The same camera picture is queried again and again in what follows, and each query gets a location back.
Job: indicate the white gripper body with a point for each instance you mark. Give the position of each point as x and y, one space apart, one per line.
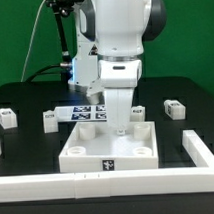
118 80

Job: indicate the white square tabletop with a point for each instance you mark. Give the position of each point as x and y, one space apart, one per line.
93 146

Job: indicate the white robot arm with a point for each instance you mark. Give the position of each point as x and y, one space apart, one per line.
110 36

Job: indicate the white L-shaped obstacle fence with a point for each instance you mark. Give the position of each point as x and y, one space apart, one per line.
196 179

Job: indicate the white marker base plate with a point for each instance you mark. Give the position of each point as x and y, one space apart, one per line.
81 113

